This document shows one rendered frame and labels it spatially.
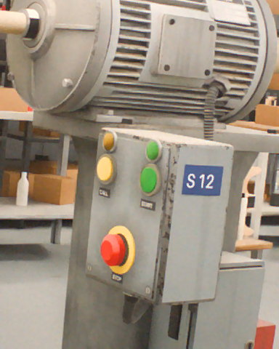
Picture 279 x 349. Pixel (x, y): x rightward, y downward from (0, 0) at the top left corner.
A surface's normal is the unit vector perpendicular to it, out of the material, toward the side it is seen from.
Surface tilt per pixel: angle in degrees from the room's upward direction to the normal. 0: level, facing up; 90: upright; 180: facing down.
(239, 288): 90
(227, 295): 90
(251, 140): 90
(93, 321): 90
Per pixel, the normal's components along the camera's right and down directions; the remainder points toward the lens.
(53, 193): -0.45, 0.04
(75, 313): -0.79, -0.03
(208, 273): 0.60, 0.14
